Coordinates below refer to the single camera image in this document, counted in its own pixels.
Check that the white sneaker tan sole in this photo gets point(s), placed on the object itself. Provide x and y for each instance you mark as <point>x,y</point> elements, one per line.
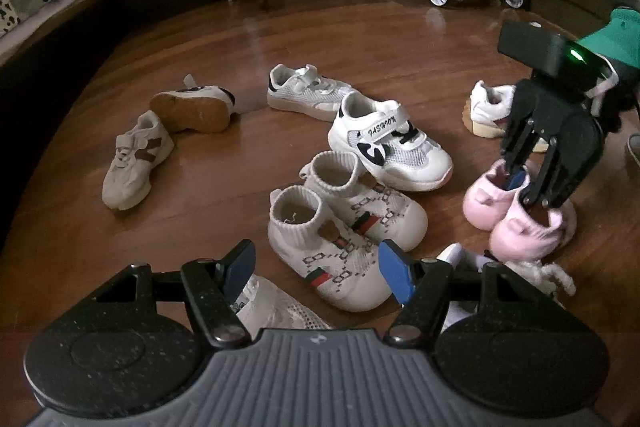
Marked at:
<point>487,112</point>

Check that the white mesh sneaker navy heel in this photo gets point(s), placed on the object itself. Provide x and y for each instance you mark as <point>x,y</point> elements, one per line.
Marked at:
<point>300,94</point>

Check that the pink baby shoe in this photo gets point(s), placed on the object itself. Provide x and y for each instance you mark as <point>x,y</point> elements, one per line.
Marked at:
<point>525,237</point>
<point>480,207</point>

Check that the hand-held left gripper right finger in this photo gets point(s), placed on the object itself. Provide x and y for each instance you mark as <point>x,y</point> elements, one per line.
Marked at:
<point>397,274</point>

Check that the bed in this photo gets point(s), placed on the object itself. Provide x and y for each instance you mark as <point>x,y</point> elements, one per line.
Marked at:
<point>45,24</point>

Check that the cream patterned sock shoe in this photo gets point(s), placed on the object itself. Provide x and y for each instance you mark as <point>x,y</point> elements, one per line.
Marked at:
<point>350,277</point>
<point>390,217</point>

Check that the person's right hand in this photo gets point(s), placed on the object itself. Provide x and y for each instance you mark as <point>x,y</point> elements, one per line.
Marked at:
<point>615,107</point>

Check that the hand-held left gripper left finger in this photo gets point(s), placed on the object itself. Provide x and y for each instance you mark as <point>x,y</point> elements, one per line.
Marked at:
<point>240,269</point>

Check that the white sneaker black logo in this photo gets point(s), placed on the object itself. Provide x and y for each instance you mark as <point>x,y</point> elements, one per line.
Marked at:
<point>280,307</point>
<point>400,157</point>

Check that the white laced sneaker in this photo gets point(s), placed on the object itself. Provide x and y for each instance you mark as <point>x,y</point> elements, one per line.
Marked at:
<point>530,272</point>

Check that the beige sneaker brown patch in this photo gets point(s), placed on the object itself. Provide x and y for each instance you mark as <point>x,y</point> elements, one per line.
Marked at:
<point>190,112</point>
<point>130,167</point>

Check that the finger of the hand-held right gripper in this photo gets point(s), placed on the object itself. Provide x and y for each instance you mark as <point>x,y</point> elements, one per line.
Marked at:
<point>547,187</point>
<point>515,157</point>

